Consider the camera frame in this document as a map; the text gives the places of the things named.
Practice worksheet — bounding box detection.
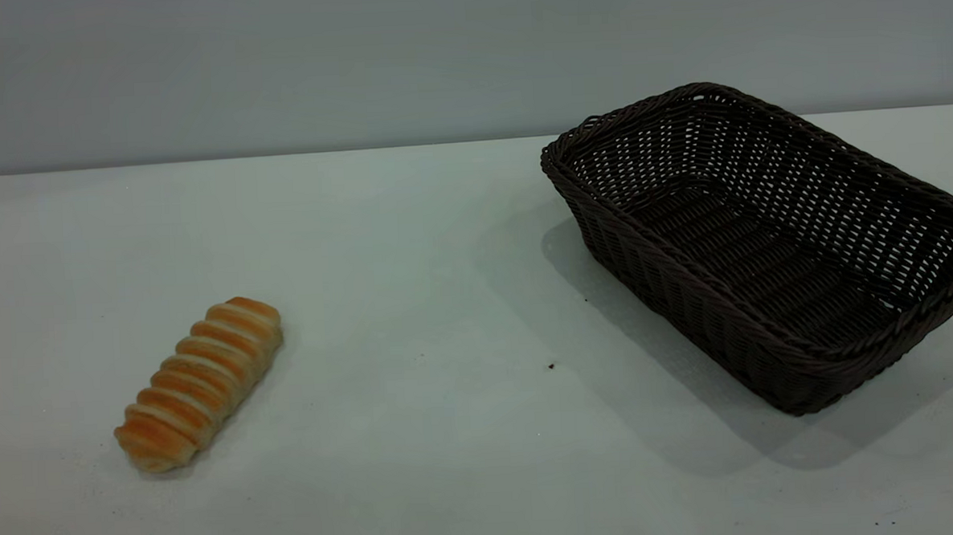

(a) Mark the black woven wicker basket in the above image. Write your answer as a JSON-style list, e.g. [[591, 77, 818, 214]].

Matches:
[[538, 71, 953, 427]]

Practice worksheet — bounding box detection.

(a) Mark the ridged orange bread roll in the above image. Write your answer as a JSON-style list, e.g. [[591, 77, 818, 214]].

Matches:
[[108, 295, 289, 476]]

